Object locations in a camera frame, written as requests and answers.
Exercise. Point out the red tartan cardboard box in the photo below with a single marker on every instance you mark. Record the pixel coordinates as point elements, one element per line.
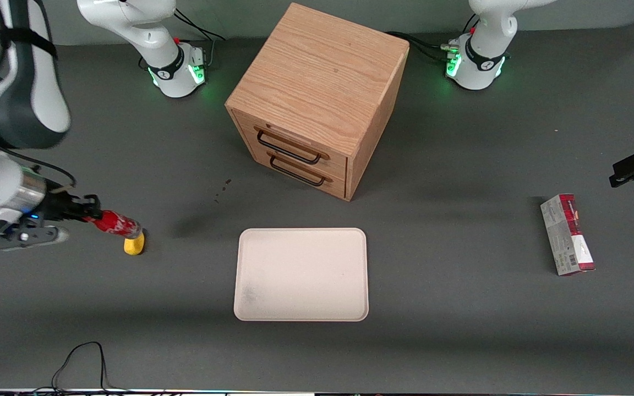
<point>570,236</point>

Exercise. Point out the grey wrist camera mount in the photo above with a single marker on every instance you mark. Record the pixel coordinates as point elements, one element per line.
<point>31,236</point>

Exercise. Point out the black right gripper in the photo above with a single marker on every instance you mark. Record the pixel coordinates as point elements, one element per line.
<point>58,208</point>

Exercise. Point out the oak wooden drawer cabinet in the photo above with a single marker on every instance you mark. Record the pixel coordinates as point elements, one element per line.
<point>317,71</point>

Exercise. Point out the beige plastic tray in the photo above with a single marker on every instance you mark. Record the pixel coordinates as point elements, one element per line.
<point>301,275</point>

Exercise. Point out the small yellow rounded object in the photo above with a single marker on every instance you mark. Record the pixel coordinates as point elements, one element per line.
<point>134,246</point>

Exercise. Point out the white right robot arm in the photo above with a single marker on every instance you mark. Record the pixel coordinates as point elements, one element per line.
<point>152,38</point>

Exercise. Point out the wooden drawer front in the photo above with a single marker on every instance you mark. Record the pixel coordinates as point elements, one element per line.
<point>333,162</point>
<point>336,184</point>

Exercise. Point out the red coke bottle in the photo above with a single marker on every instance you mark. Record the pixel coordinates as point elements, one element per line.
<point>116,223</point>

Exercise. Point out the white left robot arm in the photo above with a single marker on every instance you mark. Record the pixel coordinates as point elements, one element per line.
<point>487,33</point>

